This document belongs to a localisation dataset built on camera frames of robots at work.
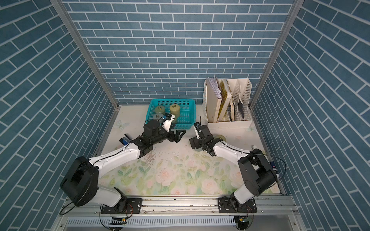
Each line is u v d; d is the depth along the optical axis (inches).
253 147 36.8
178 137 28.8
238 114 41.9
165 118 27.8
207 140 27.6
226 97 36.0
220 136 36.3
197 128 29.1
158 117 40.0
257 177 17.6
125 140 38.0
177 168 34.2
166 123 28.2
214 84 36.6
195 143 32.4
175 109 42.6
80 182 16.6
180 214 28.9
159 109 41.7
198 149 37.8
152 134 25.3
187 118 44.8
